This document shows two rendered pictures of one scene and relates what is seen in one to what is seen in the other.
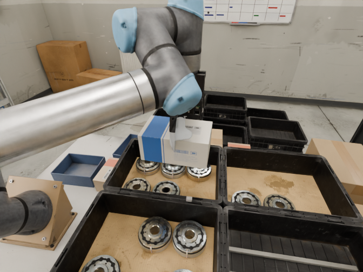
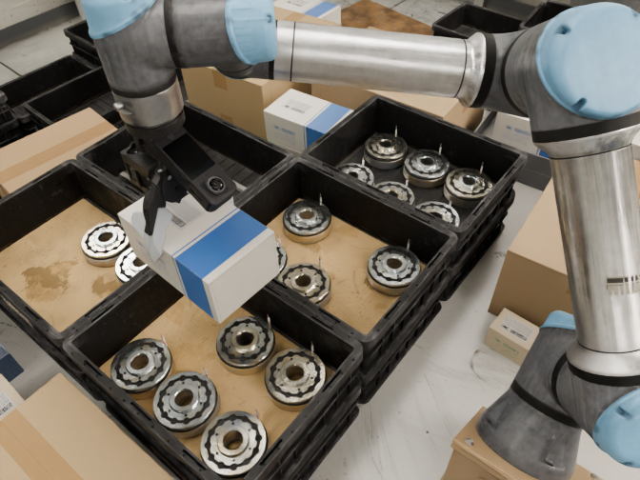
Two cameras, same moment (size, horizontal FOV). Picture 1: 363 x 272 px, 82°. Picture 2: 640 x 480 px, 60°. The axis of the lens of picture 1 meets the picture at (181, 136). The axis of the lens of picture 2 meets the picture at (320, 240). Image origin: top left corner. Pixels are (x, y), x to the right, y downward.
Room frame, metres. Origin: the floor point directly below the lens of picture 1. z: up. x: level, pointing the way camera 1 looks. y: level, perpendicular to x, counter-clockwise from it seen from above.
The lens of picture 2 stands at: (0.90, 0.45, 1.68)
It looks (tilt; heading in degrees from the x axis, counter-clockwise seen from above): 47 degrees down; 211
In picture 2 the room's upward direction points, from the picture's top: 3 degrees counter-clockwise
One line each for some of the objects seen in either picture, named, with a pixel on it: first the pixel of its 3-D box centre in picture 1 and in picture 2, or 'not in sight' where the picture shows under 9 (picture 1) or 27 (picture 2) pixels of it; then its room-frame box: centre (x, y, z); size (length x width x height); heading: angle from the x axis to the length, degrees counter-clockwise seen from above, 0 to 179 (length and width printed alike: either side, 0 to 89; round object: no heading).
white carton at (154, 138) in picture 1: (176, 140); (200, 244); (0.52, 0.01, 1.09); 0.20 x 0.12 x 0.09; 78
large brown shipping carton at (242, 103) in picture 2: not in sight; (266, 70); (-0.34, -0.47, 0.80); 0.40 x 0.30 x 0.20; 176
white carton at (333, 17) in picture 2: not in sight; (306, 18); (-0.63, -0.50, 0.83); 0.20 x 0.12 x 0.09; 81
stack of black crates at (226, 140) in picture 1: (219, 149); not in sight; (1.45, -0.34, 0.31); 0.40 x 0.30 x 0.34; 78
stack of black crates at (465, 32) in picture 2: not in sight; (479, 59); (-1.57, -0.12, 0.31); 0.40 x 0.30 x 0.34; 78
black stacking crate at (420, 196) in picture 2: not in sight; (410, 176); (-0.01, 0.14, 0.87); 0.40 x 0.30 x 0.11; 81
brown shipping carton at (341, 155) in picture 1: (340, 173); not in sight; (0.69, -0.73, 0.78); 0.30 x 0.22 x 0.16; 166
